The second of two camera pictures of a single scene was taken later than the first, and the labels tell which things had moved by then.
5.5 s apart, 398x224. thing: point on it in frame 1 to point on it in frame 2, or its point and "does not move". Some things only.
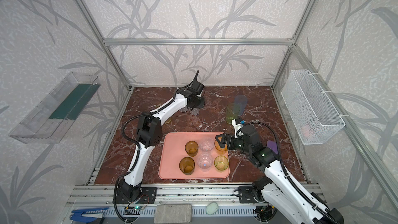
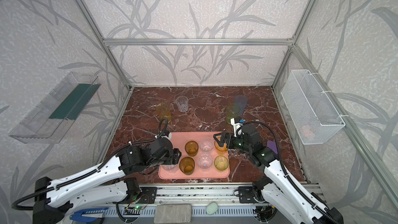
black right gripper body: x=228 y=141 does not move
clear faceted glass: x=204 y=161 does not move
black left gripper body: x=195 y=85 to x=175 y=156
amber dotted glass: x=192 y=148 does not move
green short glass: x=221 y=163 does not move
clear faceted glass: x=195 y=111 to x=171 y=168
